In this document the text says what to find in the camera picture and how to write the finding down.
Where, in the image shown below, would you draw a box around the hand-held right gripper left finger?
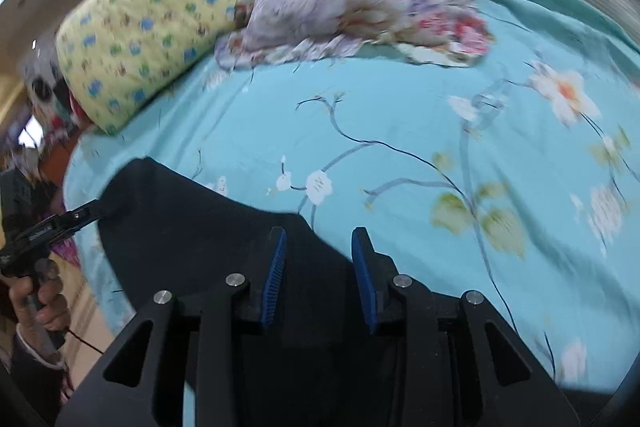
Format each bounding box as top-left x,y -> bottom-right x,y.
55,227 -> 288,427

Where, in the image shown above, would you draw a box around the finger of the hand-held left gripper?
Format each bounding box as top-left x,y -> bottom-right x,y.
20,199 -> 103,248

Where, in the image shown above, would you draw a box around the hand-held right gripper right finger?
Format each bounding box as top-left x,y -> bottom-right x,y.
351,227 -> 581,427

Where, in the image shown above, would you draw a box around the black pants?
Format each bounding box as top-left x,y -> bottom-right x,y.
97,157 -> 401,427

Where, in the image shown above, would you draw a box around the person's left forearm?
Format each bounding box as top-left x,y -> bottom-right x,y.
0,319 -> 68,425

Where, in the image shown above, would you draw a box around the person's left hand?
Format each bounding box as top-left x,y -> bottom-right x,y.
10,269 -> 71,333

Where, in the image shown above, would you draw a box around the turquoise floral bed sheet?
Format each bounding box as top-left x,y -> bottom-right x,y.
62,0 -> 640,427

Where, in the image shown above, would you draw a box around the yellow patterned pillow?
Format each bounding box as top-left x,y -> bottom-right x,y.
54,0 -> 263,136

